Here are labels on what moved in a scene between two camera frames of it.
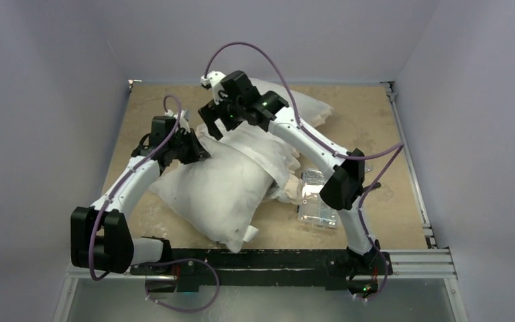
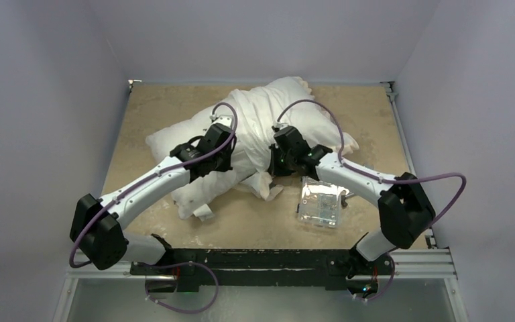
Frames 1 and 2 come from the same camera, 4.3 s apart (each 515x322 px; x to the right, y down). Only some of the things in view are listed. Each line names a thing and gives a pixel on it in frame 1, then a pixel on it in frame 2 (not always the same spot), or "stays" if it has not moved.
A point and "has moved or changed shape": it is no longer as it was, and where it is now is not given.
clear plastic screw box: (314, 208) stays
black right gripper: (212, 113) → (277, 164)
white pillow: (221, 197) has moved or changed shape
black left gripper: (197, 153) → (225, 165)
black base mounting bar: (330, 267) stays
